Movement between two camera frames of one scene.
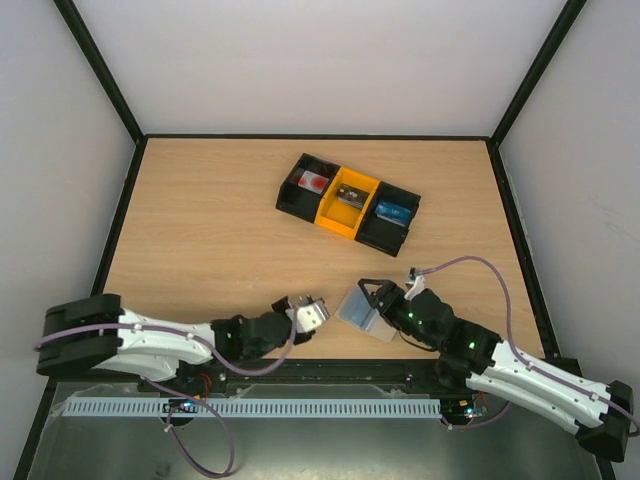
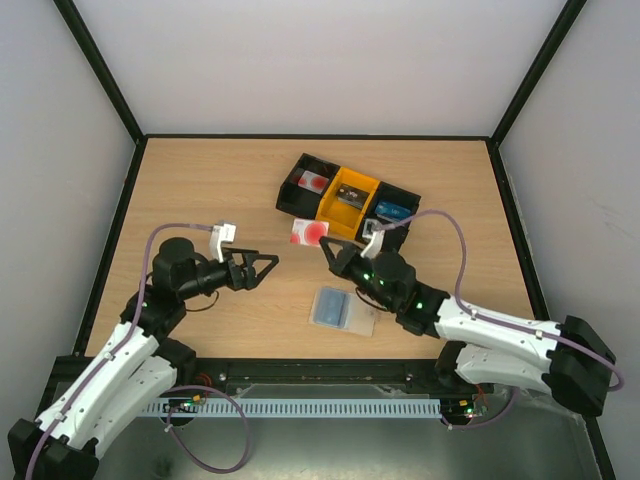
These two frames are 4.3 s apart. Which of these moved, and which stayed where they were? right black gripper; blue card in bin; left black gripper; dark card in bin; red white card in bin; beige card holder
Moved: left black gripper; beige card holder; right black gripper
Stayed: red white card in bin; dark card in bin; blue card in bin
